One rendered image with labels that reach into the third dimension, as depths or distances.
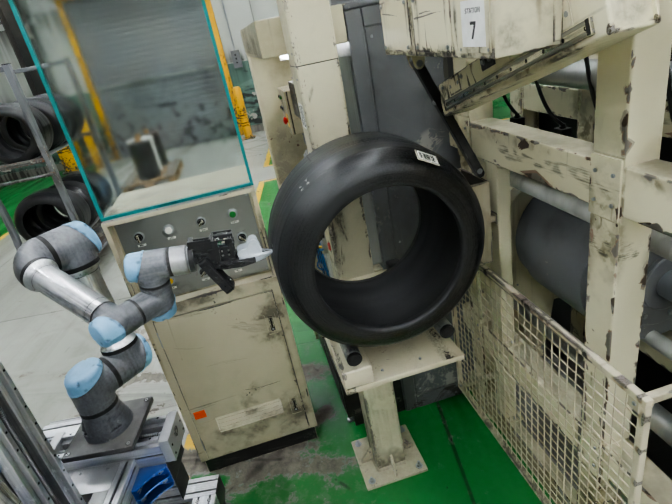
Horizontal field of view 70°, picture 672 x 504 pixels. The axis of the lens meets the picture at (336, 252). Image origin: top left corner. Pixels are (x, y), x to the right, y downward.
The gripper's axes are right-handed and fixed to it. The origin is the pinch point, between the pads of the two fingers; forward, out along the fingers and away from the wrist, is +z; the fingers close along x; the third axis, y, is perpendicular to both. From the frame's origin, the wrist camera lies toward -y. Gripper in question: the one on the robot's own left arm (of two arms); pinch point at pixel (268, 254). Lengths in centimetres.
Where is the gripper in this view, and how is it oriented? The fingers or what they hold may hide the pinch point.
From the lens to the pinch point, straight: 128.7
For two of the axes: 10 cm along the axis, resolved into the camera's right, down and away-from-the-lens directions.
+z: 9.7, -1.6, 1.8
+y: -0.7, -9.2, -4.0
